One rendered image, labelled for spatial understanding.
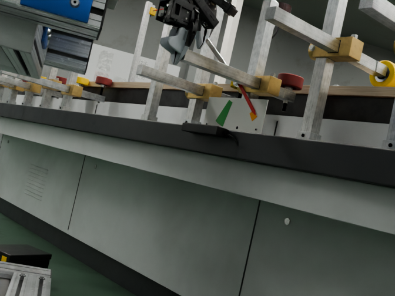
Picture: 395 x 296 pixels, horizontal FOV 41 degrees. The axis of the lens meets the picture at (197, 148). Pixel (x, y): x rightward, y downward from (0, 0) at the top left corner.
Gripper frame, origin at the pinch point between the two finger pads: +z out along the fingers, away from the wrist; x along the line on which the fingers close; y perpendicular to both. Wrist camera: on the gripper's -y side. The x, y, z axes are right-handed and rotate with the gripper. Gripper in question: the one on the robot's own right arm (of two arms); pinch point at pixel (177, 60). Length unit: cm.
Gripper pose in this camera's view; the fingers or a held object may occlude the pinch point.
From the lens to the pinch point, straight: 137.5
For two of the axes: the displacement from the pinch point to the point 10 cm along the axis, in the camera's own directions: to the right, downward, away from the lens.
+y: -7.6, -2.0, -6.3
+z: -2.2, 9.7, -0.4
